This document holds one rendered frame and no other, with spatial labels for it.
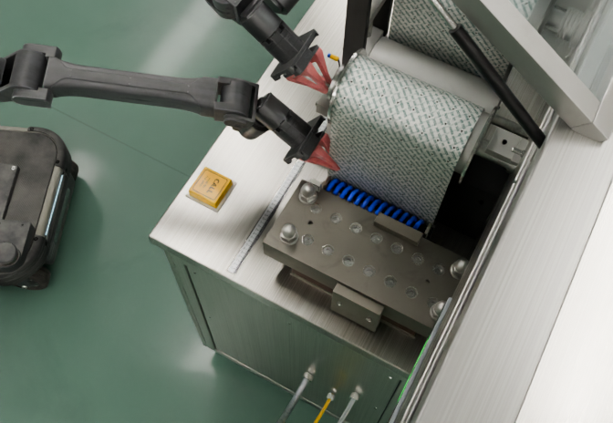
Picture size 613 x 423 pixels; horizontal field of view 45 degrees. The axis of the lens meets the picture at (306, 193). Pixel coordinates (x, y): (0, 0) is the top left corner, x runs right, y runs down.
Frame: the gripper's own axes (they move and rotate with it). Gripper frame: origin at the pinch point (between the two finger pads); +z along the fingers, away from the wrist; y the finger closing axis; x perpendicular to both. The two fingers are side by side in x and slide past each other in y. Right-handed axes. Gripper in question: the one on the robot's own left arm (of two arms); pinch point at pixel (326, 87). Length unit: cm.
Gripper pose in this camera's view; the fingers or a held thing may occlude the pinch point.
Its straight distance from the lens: 136.9
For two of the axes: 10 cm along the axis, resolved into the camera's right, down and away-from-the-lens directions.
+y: -4.6, 7.8, -4.2
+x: 5.7, -1.1, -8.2
